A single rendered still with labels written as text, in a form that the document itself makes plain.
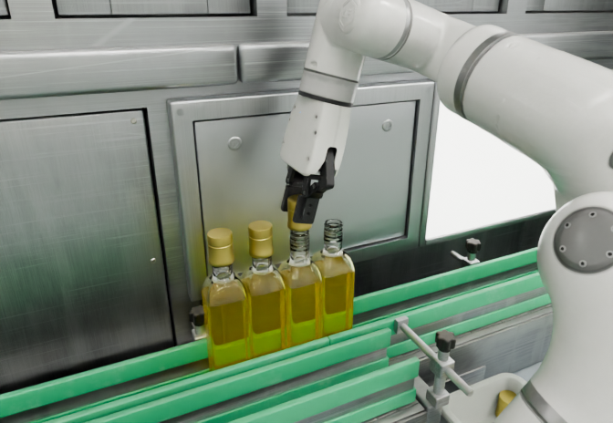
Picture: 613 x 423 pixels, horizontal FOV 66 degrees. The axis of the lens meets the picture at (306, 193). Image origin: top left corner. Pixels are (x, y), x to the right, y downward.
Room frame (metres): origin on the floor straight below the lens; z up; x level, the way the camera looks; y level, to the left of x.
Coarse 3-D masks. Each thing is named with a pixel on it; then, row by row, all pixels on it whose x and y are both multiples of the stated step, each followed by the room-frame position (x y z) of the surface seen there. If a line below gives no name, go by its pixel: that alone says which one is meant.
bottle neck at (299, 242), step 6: (294, 234) 0.60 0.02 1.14; (300, 234) 0.60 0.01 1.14; (306, 234) 0.60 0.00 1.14; (294, 240) 0.60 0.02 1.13; (300, 240) 0.60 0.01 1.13; (306, 240) 0.60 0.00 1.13; (294, 246) 0.60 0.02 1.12; (300, 246) 0.60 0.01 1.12; (306, 246) 0.60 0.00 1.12; (294, 252) 0.60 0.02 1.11; (300, 252) 0.60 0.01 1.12; (306, 252) 0.60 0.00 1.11; (294, 258) 0.60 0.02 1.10; (300, 258) 0.60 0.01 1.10; (306, 258) 0.60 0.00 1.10; (300, 264) 0.60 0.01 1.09
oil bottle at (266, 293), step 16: (256, 272) 0.58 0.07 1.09; (272, 272) 0.58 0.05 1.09; (256, 288) 0.56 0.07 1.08; (272, 288) 0.57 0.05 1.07; (256, 304) 0.56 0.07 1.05; (272, 304) 0.57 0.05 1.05; (256, 320) 0.56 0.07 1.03; (272, 320) 0.57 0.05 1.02; (256, 336) 0.56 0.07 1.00; (272, 336) 0.57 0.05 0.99; (256, 352) 0.56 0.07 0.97; (272, 352) 0.57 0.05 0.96
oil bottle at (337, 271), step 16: (320, 256) 0.63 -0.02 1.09; (336, 256) 0.63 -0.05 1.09; (336, 272) 0.61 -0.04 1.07; (352, 272) 0.62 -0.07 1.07; (336, 288) 0.61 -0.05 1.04; (352, 288) 0.62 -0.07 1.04; (336, 304) 0.61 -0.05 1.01; (352, 304) 0.63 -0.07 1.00; (336, 320) 0.61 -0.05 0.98; (352, 320) 0.63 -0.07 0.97
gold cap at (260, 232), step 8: (256, 224) 0.59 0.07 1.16; (264, 224) 0.59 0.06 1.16; (248, 232) 0.59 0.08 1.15; (256, 232) 0.57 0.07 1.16; (264, 232) 0.58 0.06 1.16; (272, 232) 0.59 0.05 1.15; (256, 240) 0.57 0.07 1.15; (264, 240) 0.58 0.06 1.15; (272, 240) 0.59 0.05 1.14; (256, 248) 0.57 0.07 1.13; (264, 248) 0.58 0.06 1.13; (272, 248) 0.59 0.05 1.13; (256, 256) 0.57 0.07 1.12; (264, 256) 0.57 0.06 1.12
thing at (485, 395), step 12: (480, 384) 0.62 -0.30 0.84; (492, 384) 0.63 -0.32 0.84; (504, 384) 0.64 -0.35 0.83; (516, 384) 0.63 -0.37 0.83; (456, 396) 0.60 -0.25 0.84; (480, 396) 0.62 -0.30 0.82; (492, 396) 0.63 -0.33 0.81; (444, 408) 0.57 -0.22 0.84; (456, 408) 0.60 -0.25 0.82; (468, 408) 0.61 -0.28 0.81; (480, 408) 0.62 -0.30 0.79; (492, 408) 0.63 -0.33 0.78; (456, 420) 0.55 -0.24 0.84; (468, 420) 0.60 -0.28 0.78; (480, 420) 0.61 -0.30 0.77; (492, 420) 0.61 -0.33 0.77
